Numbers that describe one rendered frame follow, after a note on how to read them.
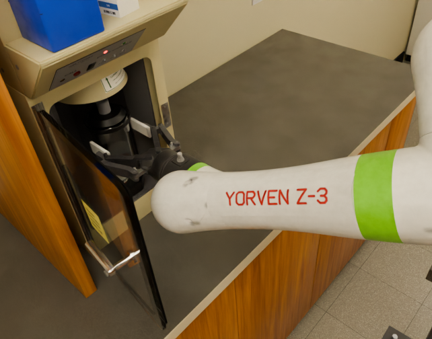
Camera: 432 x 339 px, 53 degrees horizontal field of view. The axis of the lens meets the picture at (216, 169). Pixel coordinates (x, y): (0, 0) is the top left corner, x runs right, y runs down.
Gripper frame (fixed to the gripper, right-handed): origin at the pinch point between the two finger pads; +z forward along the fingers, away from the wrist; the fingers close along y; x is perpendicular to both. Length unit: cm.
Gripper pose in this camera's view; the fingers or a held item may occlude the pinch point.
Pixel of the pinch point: (116, 136)
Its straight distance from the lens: 106.0
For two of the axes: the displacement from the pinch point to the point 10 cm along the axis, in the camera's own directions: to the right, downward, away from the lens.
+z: -7.4, -4.1, 5.4
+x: 0.7, 7.5, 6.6
